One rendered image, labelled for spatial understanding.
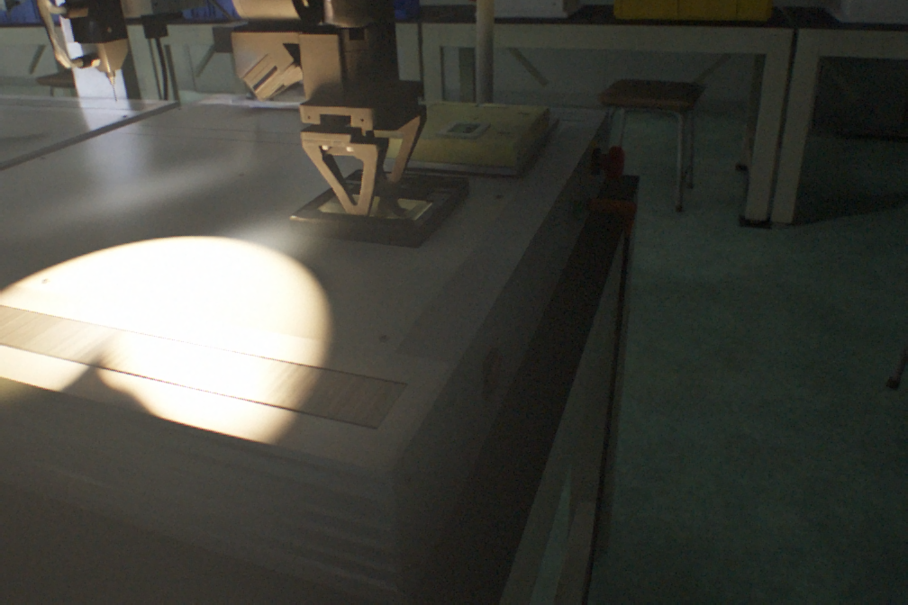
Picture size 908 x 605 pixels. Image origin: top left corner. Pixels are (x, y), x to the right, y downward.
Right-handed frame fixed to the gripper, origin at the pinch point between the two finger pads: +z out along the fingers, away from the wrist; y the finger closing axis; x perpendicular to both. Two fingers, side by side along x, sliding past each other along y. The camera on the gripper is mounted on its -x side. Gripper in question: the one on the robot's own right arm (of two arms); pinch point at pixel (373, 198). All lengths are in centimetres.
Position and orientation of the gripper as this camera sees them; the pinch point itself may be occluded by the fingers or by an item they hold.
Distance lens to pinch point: 59.8
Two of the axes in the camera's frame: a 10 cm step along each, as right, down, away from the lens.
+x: 9.4, 1.0, -3.2
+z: 0.4, 9.1, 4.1
